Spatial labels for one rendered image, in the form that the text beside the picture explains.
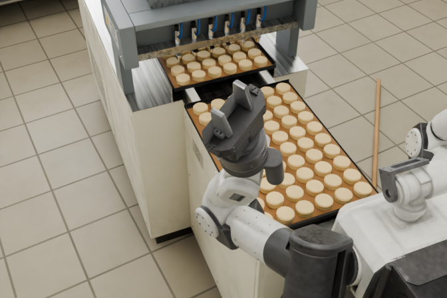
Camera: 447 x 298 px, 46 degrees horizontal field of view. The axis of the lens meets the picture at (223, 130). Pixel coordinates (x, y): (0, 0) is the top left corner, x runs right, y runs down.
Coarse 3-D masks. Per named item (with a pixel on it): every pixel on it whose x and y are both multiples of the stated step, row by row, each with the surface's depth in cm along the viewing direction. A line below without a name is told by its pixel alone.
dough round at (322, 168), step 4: (316, 164) 157; (320, 164) 157; (324, 164) 157; (328, 164) 157; (316, 168) 156; (320, 168) 156; (324, 168) 156; (328, 168) 156; (316, 172) 157; (320, 172) 155; (324, 172) 155; (328, 172) 155; (324, 176) 156
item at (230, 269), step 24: (192, 144) 196; (192, 168) 207; (192, 192) 219; (192, 216) 232; (336, 216) 153; (216, 240) 198; (216, 264) 210; (240, 264) 173; (240, 288) 182; (264, 288) 163
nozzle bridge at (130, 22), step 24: (120, 0) 180; (144, 0) 180; (216, 0) 180; (240, 0) 180; (264, 0) 180; (288, 0) 184; (312, 0) 187; (120, 24) 168; (144, 24) 168; (168, 24) 171; (264, 24) 194; (288, 24) 195; (312, 24) 194; (120, 48) 173; (144, 48) 182; (168, 48) 182; (192, 48) 185; (288, 48) 212; (120, 72) 189
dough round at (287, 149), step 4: (284, 144) 164; (288, 144) 164; (292, 144) 164; (280, 148) 163; (284, 148) 162; (288, 148) 162; (292, 148) 162; (284, 152) 162; (288, 152) 161; (292, 152) 161; (288, 156) 162
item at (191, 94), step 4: (188, 88) 189; (192, 88) 189; (184, 92) 192; (188, 92) 187; (192, 92) 187; (184, 96) 193; (188, 96) 187; (192, 96) 185; (196, 96) 185; (188, 100) 189; (192, 100) 184; (196, 100) 184
